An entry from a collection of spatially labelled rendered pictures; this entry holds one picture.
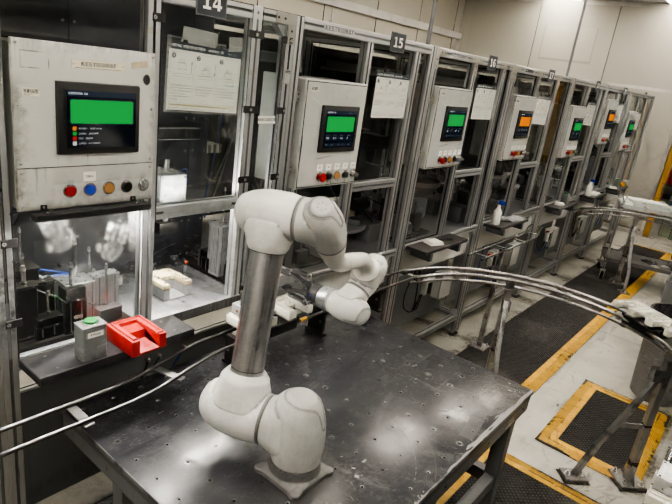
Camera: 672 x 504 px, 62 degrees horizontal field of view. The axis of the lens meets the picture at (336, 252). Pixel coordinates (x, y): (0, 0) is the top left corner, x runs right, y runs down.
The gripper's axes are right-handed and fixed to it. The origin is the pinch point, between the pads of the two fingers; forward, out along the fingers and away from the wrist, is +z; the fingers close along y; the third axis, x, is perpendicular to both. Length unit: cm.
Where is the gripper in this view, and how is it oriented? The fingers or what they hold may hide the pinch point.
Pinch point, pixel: (283, 277)
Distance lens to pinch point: 224.5
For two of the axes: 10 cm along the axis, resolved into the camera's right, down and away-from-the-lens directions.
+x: -6.2, 1.7, -7.6
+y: 1.4, -9.4, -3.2
